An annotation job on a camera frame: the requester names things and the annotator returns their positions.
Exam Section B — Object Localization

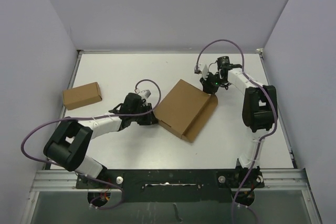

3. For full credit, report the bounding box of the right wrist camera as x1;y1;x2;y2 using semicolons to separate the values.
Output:
194;64;209;80

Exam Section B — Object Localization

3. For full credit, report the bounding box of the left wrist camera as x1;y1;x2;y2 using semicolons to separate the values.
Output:
135;88;151;99

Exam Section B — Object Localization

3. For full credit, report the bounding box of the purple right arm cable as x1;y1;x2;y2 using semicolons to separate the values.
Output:
194;39;278;224

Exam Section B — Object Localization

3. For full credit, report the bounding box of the brown cardboard box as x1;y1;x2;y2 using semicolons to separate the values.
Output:
154;79;218;143

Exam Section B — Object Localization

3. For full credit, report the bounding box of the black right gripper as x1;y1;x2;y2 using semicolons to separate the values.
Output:
199;71;225;95

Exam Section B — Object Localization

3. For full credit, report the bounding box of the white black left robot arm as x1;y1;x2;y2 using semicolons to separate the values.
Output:
43;90;158;188

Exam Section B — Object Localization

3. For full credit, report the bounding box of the small folded cardboard box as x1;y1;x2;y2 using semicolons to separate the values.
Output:
62;82;102;110

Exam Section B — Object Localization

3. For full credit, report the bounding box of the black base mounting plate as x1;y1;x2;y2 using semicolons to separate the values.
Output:
76;167;265;203

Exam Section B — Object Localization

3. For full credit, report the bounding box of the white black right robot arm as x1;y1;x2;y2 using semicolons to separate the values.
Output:
195;56;278;187

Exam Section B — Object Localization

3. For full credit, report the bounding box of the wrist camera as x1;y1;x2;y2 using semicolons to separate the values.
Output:
194;64;209;80
135;88;151;99

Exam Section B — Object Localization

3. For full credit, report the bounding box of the aluminium frame rail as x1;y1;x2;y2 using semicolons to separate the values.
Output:
20;48;323;224

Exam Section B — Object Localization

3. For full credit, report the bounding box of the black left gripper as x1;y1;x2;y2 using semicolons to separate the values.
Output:
131;102;158;125

